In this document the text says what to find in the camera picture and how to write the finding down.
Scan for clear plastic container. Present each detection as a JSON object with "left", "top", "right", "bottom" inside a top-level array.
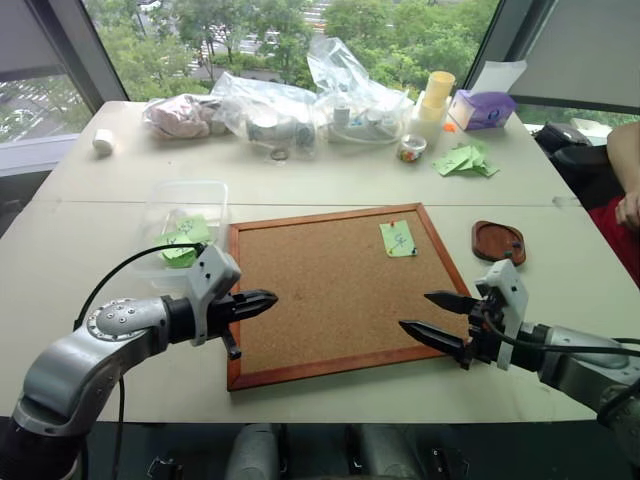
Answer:
[{"left": 131, "top": 180, "right": 231, "bottom": 294}]

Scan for person's bare hand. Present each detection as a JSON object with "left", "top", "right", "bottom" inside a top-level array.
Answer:
[{"left": 614, "top": 191, "right": 640, "bottom": 232}]

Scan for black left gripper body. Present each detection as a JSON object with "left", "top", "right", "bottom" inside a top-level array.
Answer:
[{"left": 203, "top": 292, "right": 243, "bottom": 362}]

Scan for plastic bag with grey rolls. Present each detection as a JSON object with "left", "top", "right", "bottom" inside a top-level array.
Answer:
[{"left": 209, "top": 71, "right": 322, "bottom": 162}]

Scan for black bag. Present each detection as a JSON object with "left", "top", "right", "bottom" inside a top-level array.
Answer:
[{"left": 531, "top": 120, "right": 622, "bottom": 212}]

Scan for brown wooden tray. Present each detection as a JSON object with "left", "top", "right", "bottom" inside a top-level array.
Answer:
[{"left": 470, "top": 219, "right": 528, "bottom": 268}]

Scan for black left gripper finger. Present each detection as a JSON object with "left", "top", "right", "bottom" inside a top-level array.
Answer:
[
  {"left": 236, "top": 288, "right": 280, "bottom": 307},
  {"left": 234, "top": 303, "right": 277, "bottom": 322}
]

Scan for purple tissue box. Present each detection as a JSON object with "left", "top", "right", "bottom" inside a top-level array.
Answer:
[{"left": 447, "top": 89, "right": 518, "bottom": 133}]

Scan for dark rounded grey shape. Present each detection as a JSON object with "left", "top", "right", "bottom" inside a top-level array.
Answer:
[{"left": 226, "top": 423, "right": 282, "bottom": 480}]

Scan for plastic bag with power strip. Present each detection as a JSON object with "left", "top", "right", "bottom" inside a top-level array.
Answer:
[{"left": 305, "top": 36, "right": 417, "bottom": 147}]

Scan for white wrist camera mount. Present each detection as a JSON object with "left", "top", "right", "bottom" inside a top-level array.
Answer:
[
  {"left": 185, "top": 243, "right": 243, "bottom": 348},
  {"left": 474, "top": 259, "right": 530, "bottom": 372}
]

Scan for grey window blind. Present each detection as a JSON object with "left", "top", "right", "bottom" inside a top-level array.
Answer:
[
  {"left": 0, "top": 0, "right": 67, "bottom": 82},
  {"left": 506, "top": 0, "right": 640, "bottom": 115}
]

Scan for small glass jar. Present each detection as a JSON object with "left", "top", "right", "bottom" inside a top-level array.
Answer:
[{"left": 396, "top": 133, "right": 428, "bottom": 166}]

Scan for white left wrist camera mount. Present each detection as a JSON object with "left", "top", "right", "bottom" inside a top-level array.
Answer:
[{"left": 185, "top": 243, "right": 243, "bottom": 348}]

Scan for green note with writing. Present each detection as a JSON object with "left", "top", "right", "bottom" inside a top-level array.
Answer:
[{"left": 378, "top": 221, "right": 419, "bottom": 259}]

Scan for wood framed cork board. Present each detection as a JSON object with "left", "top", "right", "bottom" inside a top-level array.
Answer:
[{"left": 225, "top": 201, "right": 474, "bottom": 393}]

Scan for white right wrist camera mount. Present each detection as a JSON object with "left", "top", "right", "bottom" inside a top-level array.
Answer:
[{"left": 474, "top": 259, "right": 530, "bottom": 372}]

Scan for person's red shorts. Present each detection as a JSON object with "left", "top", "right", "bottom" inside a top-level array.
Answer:
[{"left": 586, "top": 196, "right": 640, "bottom": 290}]

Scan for yellow plastic cup stack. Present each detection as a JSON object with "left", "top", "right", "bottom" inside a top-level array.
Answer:
[{"left": 421, "top": 70, "right": 458, "bottom": 109}]

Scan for dark window frame pillar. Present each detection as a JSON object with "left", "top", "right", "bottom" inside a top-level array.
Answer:
[
  {"left": 463, "top": 0, "right": 545, "bottom": 93},
  {"left": 41, "top": 0, "right": 130, "bottom": 110}
]

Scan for green paper note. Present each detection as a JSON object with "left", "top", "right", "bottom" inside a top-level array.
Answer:
[
  {"left": 174, "top": 214, "right": 213, "bottom": 245},
  {"left": 158, "top": 230, "right": 199, "bottom": 252},
  {"left": 159, "top": 246, "right": 199, "bottom": 270},
  {"left": 469, "top": 156, "right": 502, "bottom": 178},
  {"left": 451, "top": 141, "right": 494, "bottom": 172},
  {"left": 431, "top": 149, "right": 469, "bottom": 178}
]

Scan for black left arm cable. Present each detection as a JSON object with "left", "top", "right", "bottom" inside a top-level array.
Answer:
[{"left": 73, "top": 242, "right": 209, "bottom": 480}]

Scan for small white roll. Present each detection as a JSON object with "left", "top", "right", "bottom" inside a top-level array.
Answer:
[{"left": 91, "top": 128, "right": 117, "bottom": 158}]

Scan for plastic bag with pink contents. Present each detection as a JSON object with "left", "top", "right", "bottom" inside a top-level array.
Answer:
[{"left": 142, "top": 93, "right": 227, "bottom": 141}]

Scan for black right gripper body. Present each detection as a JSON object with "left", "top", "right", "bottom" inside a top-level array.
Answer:
[{"left": 451, "top": 294, "right": 506, "bottom": 372}]

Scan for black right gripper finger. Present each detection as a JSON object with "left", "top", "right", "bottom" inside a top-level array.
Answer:
[
  {"left": 397, "top": 319, "right": 474, "bottom": 359},
  {"left": 423, "top": 291, "right": 484, "bottom": 316}
]

